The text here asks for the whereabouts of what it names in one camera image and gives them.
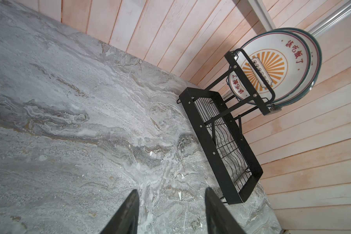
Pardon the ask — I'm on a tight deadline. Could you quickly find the black two-tier dish rack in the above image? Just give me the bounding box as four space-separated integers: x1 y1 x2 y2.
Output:
177 48 281 205

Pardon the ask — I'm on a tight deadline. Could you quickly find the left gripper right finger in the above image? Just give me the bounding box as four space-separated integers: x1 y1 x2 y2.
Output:
205 187 245 234

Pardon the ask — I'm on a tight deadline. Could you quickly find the horizontal aluminium frame bar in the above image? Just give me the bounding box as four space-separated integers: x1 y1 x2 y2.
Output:
307 1 351 38

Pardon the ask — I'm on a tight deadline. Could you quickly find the right aluminium frame post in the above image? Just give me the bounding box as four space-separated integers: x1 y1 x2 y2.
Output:
248 0 276 32

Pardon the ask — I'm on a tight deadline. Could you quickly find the orange sunburst plate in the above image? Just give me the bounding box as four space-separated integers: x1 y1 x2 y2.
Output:
274 27 322 106
233 30 312 106

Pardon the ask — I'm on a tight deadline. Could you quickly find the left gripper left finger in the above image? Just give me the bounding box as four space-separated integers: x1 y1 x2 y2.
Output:
100 189 139 234

